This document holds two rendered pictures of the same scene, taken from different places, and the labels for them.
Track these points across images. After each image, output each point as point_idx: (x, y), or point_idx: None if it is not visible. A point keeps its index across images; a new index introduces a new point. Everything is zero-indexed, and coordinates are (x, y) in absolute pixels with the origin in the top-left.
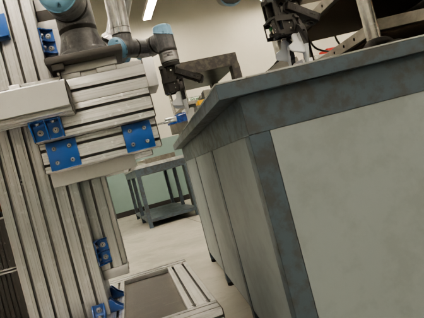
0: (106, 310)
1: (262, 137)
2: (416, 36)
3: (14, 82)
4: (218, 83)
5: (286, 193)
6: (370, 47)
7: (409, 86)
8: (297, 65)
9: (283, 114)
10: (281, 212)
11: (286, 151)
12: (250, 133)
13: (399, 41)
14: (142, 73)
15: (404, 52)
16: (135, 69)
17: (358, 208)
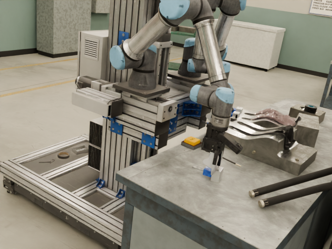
0: (125, 194)
1: (129, 206)
2: (215, 225)
3: (123, 71)
4: (116, 173)
5: (131, 234)
6: (187, 210)
7: (204, 243)
8: (150, 191)
9: (141, 204)
10: (126, 239)
11: (137, 219)
12: (125, 201)
13: (204, 220)
14: (155, 112)
15: (205, 227)
16: (153, 108)
17: None
